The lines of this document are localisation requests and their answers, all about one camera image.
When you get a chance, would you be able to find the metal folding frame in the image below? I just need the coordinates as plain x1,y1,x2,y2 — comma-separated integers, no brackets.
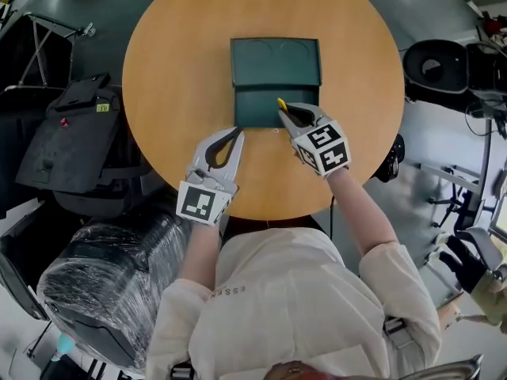
17,13,97,91

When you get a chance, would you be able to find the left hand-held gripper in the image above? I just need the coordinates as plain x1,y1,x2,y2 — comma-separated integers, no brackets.
175,127,246,226

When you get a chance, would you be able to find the grey strap buckle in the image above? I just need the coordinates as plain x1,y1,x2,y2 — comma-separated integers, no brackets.
170,361,196,380
382,315,415,350

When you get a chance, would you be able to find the dark green box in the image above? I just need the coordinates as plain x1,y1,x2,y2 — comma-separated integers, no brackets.
230,36,322,130

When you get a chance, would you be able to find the plastic-wrapped black suitcase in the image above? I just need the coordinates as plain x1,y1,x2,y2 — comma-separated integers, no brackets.
36,207,193,371

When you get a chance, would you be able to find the black office chair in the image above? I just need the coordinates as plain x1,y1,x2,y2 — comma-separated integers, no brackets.
402,39,507,112

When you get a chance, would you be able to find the person's left forearm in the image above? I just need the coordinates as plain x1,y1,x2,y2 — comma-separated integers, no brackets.
184,218,223,291

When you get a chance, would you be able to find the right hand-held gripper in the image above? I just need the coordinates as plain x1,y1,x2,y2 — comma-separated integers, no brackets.
277,101,353,179

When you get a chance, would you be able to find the black backpack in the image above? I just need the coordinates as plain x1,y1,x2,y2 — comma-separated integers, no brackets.
14,72,124,194

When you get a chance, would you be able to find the person's white shirt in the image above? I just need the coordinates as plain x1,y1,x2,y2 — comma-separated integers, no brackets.
145,226,443,380

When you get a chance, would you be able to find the black round device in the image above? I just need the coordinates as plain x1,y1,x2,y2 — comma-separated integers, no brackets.
373,133,406,184

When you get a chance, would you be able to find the grey desk chair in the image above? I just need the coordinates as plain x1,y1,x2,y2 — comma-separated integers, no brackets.
418,162,486,230

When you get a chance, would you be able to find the person's right forearm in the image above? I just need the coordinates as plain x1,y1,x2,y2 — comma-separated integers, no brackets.
327,167,400,260

